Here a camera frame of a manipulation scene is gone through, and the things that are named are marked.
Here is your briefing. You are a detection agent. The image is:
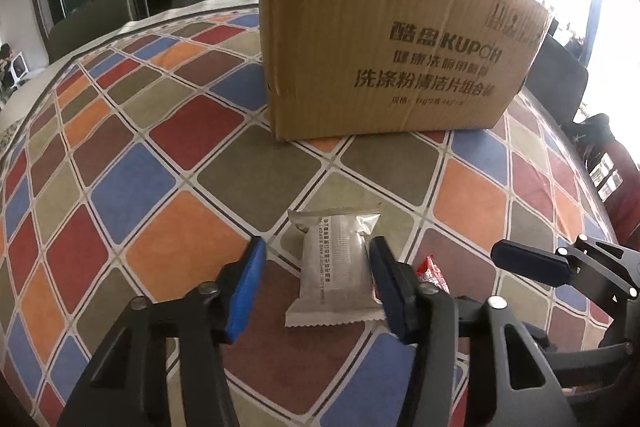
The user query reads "brown cardboard box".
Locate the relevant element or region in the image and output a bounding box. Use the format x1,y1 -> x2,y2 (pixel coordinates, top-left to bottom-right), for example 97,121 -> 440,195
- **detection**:
257,0 -> 553,142

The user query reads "dark office chair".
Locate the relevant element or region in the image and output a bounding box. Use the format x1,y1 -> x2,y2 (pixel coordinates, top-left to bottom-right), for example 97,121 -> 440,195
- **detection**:
525,32 -> 588,125

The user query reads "dark jacket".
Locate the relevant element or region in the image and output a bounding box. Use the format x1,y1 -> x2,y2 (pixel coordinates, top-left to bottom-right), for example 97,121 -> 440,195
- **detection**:
560,112 -> 613,152

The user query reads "white snack packet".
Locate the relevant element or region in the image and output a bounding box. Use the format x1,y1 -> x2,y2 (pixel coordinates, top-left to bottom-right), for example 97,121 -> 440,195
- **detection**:
284,202 -> 383,329

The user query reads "dark wooden chair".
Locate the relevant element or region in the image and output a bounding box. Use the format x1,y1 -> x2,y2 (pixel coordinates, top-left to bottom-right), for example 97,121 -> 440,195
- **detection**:
585,142 -> 640,248

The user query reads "small bright red snack packet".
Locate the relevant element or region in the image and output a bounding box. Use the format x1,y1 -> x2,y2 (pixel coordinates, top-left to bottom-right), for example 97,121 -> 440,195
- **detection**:
414,256 -> 451,295

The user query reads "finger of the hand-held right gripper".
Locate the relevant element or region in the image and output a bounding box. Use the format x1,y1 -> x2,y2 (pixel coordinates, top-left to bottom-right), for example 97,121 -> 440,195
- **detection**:
491,234 -> 640,304
522,324 -> 636,390

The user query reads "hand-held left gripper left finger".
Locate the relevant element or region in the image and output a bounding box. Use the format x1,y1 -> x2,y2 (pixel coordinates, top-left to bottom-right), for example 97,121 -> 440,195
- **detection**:
57,236 -> 267,427

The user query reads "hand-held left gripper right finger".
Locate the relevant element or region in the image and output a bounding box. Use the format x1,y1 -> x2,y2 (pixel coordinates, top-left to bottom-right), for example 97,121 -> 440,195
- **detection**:
369,237 -> 571,427

